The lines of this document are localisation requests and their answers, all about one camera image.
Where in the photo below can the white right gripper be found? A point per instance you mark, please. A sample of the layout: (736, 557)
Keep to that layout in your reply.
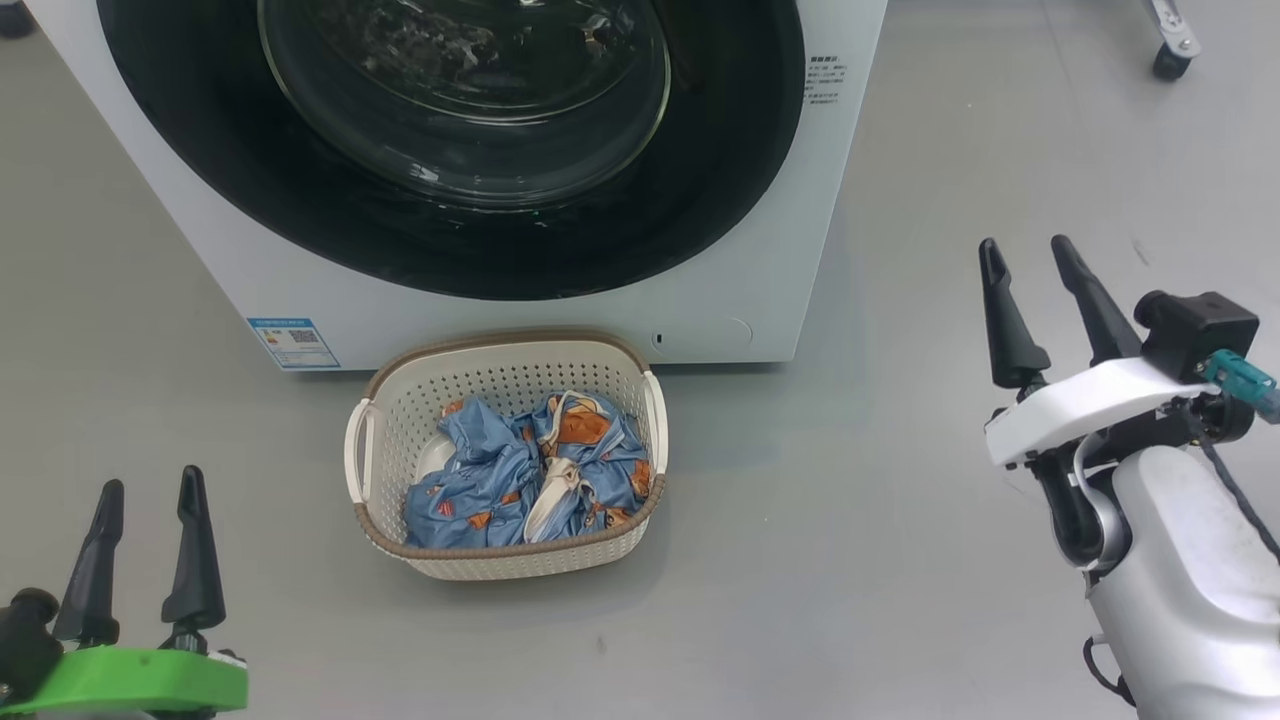
(1090, 405)

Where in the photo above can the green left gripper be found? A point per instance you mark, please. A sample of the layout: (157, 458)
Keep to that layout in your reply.
(130, 682)

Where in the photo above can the blue patterned garment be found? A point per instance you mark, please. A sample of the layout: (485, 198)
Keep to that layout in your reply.
(470, 480)

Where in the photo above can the round black glass washer door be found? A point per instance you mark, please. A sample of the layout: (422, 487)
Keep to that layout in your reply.
(200, 150)

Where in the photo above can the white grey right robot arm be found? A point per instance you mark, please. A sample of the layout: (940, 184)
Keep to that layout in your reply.
(1190, 560)

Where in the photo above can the white front-load washing machine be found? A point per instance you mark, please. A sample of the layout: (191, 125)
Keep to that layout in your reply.
(700, 300)

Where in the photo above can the cream perforated laundry basket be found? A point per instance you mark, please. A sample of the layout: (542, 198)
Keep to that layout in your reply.
(500, 375)

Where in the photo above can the blue energy label sticker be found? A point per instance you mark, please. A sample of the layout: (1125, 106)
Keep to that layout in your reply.
(293, 343)

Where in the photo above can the metal stand leg with caster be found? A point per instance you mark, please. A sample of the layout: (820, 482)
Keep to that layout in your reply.
(1175, 40)

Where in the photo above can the round drain filter cover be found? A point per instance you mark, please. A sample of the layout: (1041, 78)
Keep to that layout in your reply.
(705, 338)

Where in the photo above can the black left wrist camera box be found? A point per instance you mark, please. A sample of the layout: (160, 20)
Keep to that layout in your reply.
(25, 640)

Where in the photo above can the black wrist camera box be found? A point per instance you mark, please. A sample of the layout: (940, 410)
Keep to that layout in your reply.
(25, 640)
(1195, 330)

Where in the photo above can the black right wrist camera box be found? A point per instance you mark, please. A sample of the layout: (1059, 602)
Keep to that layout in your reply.
(1195, 330)

